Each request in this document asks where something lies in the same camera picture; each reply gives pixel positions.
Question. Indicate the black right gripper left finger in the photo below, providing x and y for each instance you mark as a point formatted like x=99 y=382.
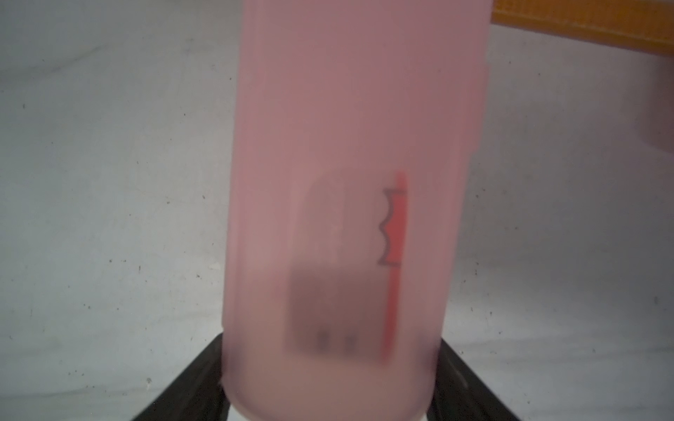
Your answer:
x=196 y=394

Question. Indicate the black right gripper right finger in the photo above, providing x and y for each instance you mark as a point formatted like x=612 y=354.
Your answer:
x=460 y=395

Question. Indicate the orange wooden two-tier shelf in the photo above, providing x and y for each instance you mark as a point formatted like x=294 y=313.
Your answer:
x=644 y=26

